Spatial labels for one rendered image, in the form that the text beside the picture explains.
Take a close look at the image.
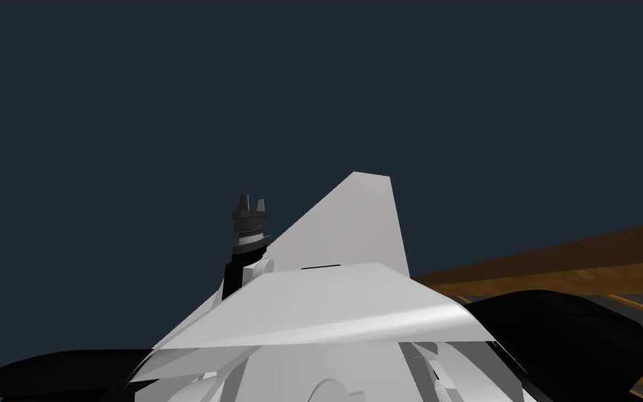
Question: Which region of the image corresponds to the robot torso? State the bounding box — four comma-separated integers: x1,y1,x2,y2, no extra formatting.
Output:
126,171,540,402

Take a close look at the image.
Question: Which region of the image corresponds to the brown wooden furniture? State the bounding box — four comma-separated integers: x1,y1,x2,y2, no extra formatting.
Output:
410,219,643,402

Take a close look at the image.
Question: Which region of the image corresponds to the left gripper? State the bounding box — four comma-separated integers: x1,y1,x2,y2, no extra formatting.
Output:
231,194,270,238

